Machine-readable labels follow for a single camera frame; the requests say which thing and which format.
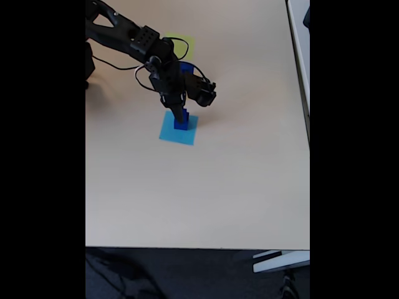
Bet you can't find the green paper square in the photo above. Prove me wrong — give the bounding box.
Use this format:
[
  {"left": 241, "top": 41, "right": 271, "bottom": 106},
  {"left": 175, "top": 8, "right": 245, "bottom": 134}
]
[{"left": 164, "top": 33, "right": 196, "bottom": 60}]

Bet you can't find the white neighbouring table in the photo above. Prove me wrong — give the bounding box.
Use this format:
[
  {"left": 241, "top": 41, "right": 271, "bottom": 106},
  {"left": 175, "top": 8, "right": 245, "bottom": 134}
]
[{"left": 286, "top": 0, "right": 310, "bottom": 146}]

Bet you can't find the medium blue cube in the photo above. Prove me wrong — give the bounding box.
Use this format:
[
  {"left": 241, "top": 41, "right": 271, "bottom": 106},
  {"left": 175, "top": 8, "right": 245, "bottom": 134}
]
[{"left": 173, "top": 112, "right": 190, "bottom": 130}]

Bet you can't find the large blue cube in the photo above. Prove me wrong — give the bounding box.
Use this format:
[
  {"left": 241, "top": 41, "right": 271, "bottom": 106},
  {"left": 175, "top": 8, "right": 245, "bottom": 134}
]
[{"left": 180, "top": 61, "right": 196, "bottom": 76}]

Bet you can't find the black camera box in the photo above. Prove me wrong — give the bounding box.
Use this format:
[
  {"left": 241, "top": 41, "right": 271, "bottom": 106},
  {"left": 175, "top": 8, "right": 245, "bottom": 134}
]
[{"left": 183, "top": 70, "right": 218, "bottom": 108}]

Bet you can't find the white table leg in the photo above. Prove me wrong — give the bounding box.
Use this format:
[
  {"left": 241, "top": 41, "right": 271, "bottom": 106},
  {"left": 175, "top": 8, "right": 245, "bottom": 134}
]
[{"left": 252, "top": 250, "right": 310, "bottom": 273}]

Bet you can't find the light blue paper square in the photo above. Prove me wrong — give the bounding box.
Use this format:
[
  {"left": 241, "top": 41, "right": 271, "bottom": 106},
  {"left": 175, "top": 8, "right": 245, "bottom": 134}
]
[{"left": 158, "top": 110, "right": 200, "bottom": 146}]

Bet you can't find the black cable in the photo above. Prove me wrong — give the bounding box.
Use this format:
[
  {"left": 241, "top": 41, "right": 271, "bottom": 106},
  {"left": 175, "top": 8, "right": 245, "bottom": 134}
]
[{"left": 92, "top": 36, "right": 208, "bottom": 93}]

